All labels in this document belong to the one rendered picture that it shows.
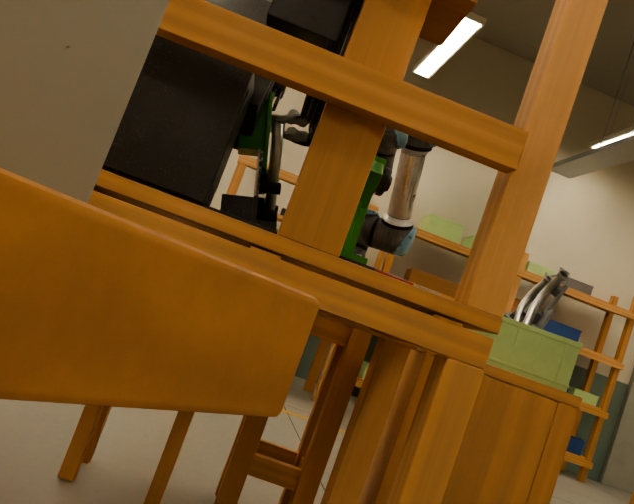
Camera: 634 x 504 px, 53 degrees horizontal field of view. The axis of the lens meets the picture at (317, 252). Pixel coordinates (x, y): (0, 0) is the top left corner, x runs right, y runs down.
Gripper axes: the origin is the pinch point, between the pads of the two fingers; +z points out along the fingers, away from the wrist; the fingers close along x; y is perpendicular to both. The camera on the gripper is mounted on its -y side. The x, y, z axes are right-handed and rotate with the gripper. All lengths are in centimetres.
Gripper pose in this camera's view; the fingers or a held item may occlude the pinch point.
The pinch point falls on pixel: (279, 127)
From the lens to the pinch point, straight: 175.1
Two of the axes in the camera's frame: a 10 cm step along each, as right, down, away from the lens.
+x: 1.3, -7.4, -6.6
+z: -9.9, -0.8, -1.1
